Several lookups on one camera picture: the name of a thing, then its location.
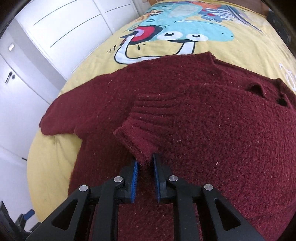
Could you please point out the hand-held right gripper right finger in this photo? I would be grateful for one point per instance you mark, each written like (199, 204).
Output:
(157, 183)

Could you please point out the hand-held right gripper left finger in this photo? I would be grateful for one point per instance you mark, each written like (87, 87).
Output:
(135, 180)

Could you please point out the maroon knitted sweater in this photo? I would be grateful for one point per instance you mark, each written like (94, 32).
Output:
(189, 104)

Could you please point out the dark equipment with blue part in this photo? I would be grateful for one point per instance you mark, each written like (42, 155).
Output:
(22, 219)

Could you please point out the yellow printed blanket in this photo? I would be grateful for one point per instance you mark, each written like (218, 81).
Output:
(97, 62)

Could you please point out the white door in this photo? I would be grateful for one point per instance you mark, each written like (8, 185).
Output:
(20, 97)

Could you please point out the white wardrobe doors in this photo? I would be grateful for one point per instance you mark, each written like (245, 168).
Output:
(69, 30)

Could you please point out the dark bedside object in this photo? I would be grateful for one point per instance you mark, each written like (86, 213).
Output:
(281, 25)

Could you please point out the brown wooden headboard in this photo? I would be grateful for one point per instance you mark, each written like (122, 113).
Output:
(261, 5)

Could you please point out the white light switch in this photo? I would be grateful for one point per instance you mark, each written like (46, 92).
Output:
(11, 47)

